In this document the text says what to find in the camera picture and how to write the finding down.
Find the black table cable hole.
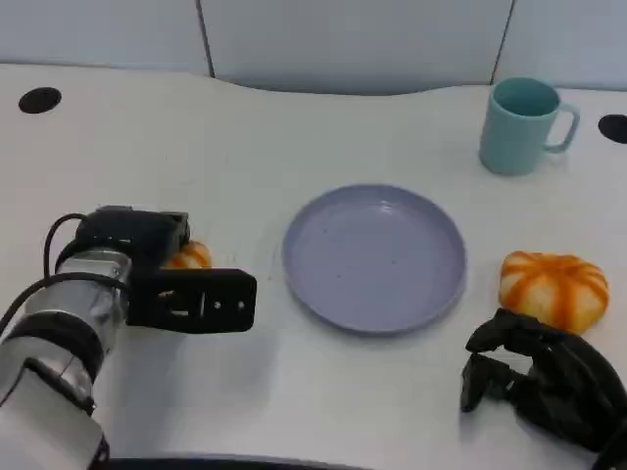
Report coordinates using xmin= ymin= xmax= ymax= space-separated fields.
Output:
xmin=18 ymin=87 xmax=63 ymax=116
xmin=597 ymin=114 xmax=627 ymax=145

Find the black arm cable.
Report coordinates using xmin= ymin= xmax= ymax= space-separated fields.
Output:
xmin=42 ymin=212 xmax=99 ymax=281

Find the lilac plate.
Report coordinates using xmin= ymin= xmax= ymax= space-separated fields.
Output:
xmin=281 ymin=183 xmax=467 ymax=337

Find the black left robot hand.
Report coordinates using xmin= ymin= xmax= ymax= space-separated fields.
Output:
xmin=72 ymin=206 xmax=192 ymax=269

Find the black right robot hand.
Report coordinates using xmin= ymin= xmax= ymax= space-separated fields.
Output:
xmin=459 ymin=307 xmax=627 ymax=454

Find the orange white toy bread roll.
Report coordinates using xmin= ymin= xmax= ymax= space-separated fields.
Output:
xmin=498 ymin=251 xmax=611 ymax=337
xmin=165 ymin=239 xmax=214 ymax=269

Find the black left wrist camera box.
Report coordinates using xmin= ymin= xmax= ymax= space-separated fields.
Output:
xmin=125 ymin=266 xmax=259 ymax=336

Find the pale green mug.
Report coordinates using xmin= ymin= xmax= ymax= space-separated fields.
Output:
xmin=478 ymin=76 xmax=581 ymax=176

